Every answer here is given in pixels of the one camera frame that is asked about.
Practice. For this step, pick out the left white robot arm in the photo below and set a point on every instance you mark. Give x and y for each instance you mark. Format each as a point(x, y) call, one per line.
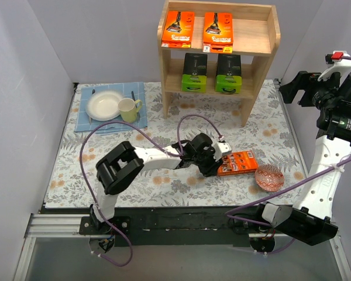
point(117, 170)

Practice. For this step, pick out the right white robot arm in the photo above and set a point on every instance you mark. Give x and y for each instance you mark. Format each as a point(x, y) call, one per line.
point(309, 218)

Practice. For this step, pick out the yellow mug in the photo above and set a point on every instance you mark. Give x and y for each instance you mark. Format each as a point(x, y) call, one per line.
point(129, 109)

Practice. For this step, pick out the floral tablecloth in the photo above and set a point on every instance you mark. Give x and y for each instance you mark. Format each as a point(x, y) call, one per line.
point(267, 134)

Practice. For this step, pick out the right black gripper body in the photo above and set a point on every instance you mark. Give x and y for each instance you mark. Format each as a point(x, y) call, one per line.
point(302, 88)

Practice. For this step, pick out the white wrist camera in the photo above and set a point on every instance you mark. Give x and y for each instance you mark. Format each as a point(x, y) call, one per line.
point(337, 62)
point(221, 149)

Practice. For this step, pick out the red patterned bowl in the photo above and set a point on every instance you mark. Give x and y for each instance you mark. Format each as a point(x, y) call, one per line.
point(269, 178)

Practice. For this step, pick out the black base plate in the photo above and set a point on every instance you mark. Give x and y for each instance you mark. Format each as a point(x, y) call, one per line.
point(184, 226)

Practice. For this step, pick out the white plate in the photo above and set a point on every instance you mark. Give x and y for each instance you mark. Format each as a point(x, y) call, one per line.
point(103, 106)

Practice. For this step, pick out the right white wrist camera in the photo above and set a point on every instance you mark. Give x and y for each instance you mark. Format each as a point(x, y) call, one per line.
point(337, 62)

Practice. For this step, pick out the black knife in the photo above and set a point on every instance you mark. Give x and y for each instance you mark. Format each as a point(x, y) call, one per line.
point(134, 98)

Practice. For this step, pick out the wooden two-tier shelf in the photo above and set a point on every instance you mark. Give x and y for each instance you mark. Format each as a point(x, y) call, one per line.
point(256, 33)

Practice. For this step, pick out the green black razor box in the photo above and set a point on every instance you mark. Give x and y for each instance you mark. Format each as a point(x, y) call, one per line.
point(228, 74)
point(194, 77)

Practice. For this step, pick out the orange razor box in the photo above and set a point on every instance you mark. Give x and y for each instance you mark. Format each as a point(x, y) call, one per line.
point(218, 33)
point(238, 163)
point(178, 29)

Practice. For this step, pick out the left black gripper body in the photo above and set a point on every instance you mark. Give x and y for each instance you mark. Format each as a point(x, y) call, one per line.
point(210, 165)

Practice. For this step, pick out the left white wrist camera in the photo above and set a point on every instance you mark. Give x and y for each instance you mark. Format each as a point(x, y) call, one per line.
point(221, 149)

